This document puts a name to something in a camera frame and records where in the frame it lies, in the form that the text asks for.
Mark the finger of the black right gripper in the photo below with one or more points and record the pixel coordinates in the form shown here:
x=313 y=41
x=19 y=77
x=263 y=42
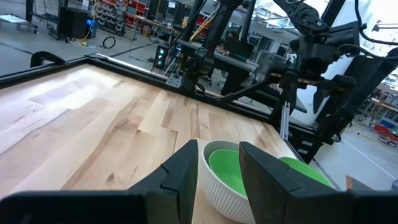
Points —
x=321 y=99
x=289 y=96

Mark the black table clamp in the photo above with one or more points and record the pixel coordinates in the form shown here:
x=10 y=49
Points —
x=35 y=57

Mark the black aluminium table frame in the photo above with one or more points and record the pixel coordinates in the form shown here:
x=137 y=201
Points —
x=31 y=74

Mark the white ribbed bowl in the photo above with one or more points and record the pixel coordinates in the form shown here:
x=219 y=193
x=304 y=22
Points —
x=224 y=199

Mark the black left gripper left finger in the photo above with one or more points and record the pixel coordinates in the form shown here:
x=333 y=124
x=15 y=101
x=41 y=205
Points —
x=174 y=186

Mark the silver aluminium extrusion piece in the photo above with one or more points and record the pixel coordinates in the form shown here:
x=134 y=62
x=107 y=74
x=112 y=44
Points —
x=285 y=124

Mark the grey table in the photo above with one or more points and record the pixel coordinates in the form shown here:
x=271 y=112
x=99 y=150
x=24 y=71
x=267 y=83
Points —
x=12 y=19

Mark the red parts bin shelf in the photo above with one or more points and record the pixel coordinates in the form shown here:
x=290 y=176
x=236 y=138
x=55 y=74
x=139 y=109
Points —
x=115 y=12

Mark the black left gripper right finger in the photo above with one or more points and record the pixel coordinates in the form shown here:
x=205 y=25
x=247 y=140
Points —
x=273 y=199

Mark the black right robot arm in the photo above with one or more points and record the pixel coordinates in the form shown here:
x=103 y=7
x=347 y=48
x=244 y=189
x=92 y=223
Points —
x=306 y=17

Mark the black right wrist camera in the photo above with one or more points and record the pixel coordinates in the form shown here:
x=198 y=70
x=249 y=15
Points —
x=345 y=34

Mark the black computer tower blue light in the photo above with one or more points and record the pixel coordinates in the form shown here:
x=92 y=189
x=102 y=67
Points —
x=74 y=23

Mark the orange striped strip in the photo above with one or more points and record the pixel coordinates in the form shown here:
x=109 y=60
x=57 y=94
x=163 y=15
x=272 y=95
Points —
x=349 y=183

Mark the black device green lights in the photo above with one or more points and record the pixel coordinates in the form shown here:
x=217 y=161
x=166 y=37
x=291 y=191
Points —
x=160 y=57

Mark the red cart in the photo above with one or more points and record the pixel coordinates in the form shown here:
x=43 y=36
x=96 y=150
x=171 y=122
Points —
x=385 y=132

